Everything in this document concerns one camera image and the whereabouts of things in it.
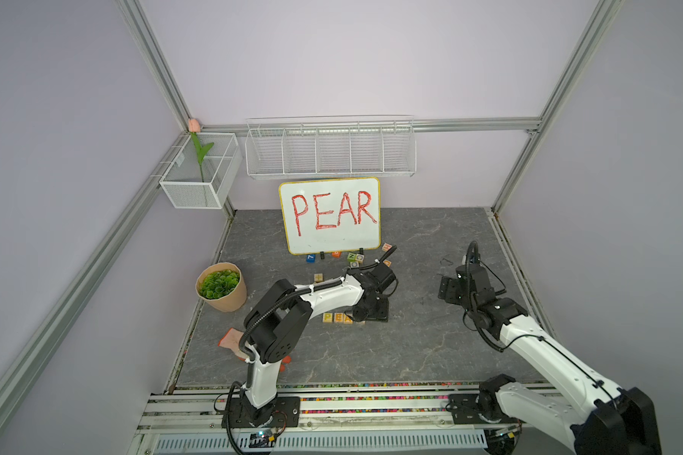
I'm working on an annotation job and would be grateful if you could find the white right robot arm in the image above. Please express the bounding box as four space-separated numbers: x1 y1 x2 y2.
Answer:
438 242 662 454

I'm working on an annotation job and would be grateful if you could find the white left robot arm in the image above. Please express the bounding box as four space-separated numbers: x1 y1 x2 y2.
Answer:
239 246 398 411

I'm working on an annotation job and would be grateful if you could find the whiteboard with red PEAR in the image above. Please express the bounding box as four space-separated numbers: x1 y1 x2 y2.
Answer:
278 177 381 255

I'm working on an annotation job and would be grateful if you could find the potted green plant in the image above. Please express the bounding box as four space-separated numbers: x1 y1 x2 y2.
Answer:
195 263 248 313

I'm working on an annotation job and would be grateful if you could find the white ventilation grille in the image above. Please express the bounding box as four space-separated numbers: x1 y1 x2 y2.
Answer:
154 428 488 454

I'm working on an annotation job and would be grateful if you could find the small white mesh basket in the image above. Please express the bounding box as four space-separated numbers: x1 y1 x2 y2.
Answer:
159 133 242 210

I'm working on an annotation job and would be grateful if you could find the artificial pink tulip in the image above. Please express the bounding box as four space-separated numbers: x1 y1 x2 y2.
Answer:
188 119 214 182

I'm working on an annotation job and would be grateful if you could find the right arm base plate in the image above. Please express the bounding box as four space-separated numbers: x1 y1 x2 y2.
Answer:
444 394 521 425

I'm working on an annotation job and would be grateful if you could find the long white wire basket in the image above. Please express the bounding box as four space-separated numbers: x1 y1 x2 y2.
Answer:
245 115 417 180

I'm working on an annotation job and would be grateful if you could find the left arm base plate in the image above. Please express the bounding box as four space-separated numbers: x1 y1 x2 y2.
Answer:
222 395 301 428

